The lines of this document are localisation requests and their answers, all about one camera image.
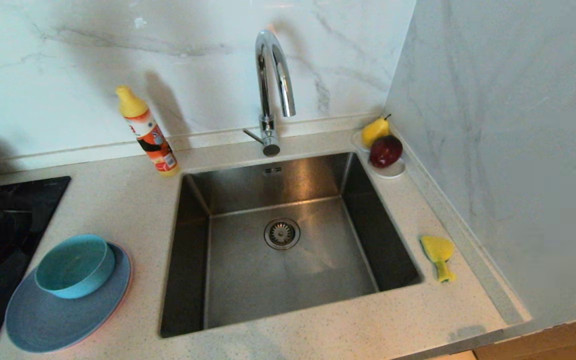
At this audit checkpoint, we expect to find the chrome curved faucet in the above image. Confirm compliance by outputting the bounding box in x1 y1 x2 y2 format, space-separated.
241 28 297 157

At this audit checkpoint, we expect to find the orange yellow detergent bottle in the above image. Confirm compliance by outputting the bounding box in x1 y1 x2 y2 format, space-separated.
115 85 180 177

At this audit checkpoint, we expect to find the yellow green fish-shaped sponge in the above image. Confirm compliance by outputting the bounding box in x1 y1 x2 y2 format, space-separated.
420 235 457 283

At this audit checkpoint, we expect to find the pink plate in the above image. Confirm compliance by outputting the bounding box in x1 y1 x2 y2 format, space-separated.
63 244 134 353

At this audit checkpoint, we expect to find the teal bowl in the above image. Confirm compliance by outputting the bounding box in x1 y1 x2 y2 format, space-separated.
34 234 116 300

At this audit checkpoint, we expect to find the blue plate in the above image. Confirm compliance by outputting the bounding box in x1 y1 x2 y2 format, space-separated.
4 242 132 354

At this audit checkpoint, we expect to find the stainless steel sink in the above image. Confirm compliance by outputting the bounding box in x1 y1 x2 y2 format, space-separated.
159 151 425 339

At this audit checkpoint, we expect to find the round metal drain strainer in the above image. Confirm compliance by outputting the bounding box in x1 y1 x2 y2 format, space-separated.
263 217 301 250

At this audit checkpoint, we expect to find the yellow pear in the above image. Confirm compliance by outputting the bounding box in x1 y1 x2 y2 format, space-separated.
361 114 393 148

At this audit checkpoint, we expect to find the dark red apple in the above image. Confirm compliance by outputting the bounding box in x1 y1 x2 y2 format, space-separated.
369 135 404 169

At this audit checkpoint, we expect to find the small white dish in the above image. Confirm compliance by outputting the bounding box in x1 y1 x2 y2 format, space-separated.
352 128 407 180

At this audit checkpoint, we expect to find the black glass cooktop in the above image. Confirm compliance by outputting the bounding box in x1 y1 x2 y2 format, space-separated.
0 176 72 360

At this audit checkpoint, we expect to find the brown wooden cabinet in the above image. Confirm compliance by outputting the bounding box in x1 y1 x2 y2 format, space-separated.
473 311 576 360

